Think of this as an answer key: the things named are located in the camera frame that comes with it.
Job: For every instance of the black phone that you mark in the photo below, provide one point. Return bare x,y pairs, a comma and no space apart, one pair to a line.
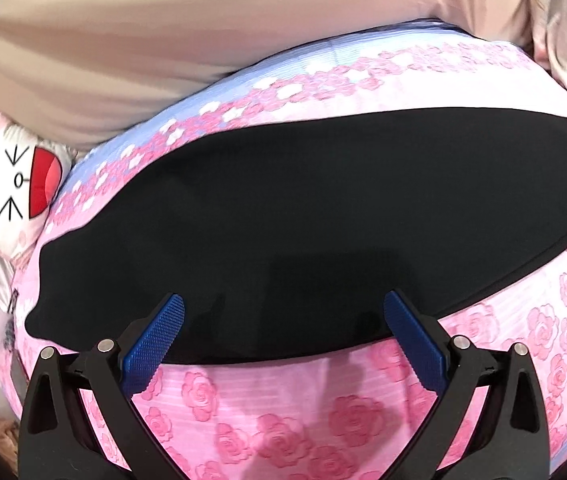
19,375

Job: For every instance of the black pants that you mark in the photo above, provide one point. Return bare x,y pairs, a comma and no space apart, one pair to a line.
313,210

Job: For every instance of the beige curtain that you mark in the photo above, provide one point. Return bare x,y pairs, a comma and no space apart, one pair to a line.
163,50

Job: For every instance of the pink floral bed sheet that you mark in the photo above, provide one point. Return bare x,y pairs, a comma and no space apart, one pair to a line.
273,410

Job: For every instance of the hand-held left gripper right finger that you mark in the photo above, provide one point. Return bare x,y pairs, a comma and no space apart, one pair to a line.
413,342

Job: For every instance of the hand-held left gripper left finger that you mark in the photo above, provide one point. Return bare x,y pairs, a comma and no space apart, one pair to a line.
156,342

